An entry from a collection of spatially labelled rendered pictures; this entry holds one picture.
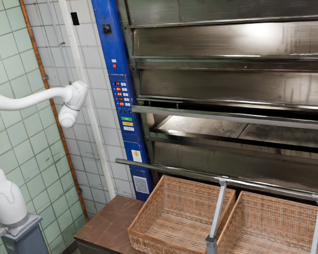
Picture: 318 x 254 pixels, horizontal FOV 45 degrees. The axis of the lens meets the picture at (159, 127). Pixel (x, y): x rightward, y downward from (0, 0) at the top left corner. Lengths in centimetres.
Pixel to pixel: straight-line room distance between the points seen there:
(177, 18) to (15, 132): 146
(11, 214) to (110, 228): 80
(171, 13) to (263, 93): 68
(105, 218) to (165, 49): 134
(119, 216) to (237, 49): 151
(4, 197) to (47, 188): 103
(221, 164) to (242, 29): 86
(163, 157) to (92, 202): 104
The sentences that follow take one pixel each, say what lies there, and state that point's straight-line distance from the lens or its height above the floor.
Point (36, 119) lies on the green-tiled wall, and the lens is 308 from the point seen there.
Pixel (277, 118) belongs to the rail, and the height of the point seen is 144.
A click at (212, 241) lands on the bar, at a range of 201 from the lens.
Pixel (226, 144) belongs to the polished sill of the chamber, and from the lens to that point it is 239.
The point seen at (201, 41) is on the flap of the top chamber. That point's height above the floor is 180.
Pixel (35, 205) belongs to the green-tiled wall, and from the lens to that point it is 322.
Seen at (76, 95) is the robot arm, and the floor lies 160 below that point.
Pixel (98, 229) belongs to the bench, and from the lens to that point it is 286.
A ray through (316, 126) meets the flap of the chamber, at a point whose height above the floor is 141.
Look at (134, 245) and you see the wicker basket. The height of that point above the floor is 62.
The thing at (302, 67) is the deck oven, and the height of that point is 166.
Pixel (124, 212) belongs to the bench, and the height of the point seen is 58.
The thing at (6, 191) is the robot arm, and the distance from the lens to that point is 228.
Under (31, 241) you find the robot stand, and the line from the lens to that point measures 243.
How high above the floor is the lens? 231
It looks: 25 degrees down
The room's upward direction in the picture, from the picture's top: 10 degrees counter-clockwise
